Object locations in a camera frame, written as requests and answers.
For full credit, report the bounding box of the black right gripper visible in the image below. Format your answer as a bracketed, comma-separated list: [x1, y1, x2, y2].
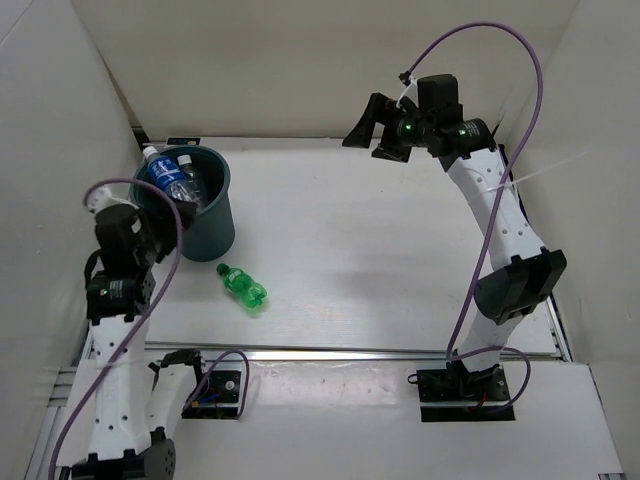
[342, 94, 434, 164]

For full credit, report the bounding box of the clear bottle blue label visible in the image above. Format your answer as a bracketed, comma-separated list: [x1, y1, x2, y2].
[142, 146, 197, 203]

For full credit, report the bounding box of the tall clear plastic bottle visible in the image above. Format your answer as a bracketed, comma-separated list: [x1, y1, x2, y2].
[177, 155, 209, 210]

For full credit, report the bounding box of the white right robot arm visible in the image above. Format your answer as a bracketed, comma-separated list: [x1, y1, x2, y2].
[342, 91, 567, 402]

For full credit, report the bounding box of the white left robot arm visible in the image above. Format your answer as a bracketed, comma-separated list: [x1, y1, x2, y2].
[71, 203, 210, 479]

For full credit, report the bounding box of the dark teal plastic bin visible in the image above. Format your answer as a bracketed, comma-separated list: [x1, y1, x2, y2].
[135, 146, 235, 262]

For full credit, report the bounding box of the green plastic bottle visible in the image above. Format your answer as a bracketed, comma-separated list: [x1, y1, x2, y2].
[216, 263, 268, 318]

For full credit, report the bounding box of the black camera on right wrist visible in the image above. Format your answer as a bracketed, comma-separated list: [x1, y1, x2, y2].
[417, 74, 463, 124]

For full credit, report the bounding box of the white cable tie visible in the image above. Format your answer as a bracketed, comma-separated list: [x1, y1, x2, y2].
[482, 151, 590, 195]

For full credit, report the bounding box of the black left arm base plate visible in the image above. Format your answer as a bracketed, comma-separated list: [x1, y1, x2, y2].
[181, 360, 250, 420]

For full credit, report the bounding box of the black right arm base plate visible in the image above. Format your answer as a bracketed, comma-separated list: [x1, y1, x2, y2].
[407, 365, 516, 423]

